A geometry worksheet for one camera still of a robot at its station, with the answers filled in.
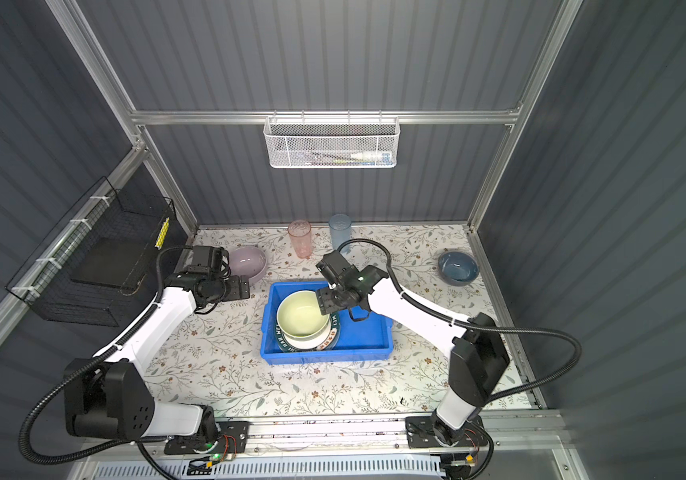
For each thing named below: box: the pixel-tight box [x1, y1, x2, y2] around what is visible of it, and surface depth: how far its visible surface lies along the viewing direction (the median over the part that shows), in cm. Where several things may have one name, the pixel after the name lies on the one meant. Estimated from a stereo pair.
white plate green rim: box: [275, 312, 340, 352], surface depth 86 cm
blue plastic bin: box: [260, 281, 395, 365], surface depth 89 cm
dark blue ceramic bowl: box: [438, 250, 480, 286], surface depth 105 cm
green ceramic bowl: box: [276, 290, 330, 339], surface depth 91 cm
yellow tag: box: [155, 217, 170, 251], surface depth 84 cm
